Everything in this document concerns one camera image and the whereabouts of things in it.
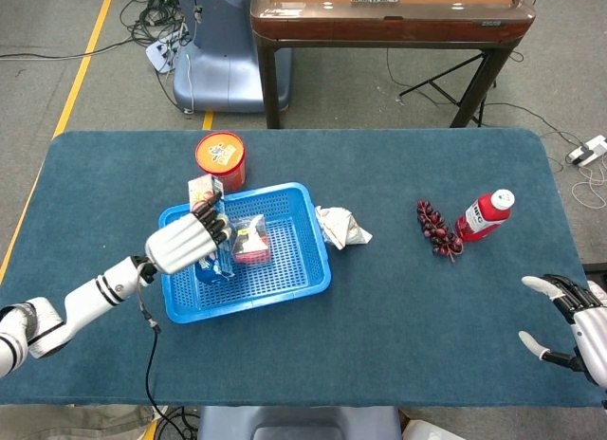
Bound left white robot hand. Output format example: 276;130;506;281
144;192;237;275

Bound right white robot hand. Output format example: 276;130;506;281
518;274;607;389

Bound blue cookie box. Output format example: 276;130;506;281
187;174;234;285

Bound small red snack pack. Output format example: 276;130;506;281
230;213;272;266

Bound blue-grey own robot base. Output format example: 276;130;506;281
197;405;404;440

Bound blue perforated plastic basket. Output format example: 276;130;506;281
157;181;332;325

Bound red tub with orange lid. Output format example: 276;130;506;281
194;131;248;193

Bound crumpled white snack bag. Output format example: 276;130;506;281
315;205;374;250

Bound red drink bottle white cap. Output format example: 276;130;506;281
454;189;516;244

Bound white power strip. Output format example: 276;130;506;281
144;29;187;74
566;135;607;168

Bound dark purple grape bunch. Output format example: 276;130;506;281
415;199;465;264

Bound teal carpet table cloth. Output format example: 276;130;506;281
0;128;607;408

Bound brown mahjong table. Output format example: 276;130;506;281
249;0;537;130

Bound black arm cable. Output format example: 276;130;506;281
135;264;191;440

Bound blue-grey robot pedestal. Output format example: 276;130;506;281
172;0;293;114

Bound tangled black floor cables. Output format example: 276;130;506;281
118;0;192;47

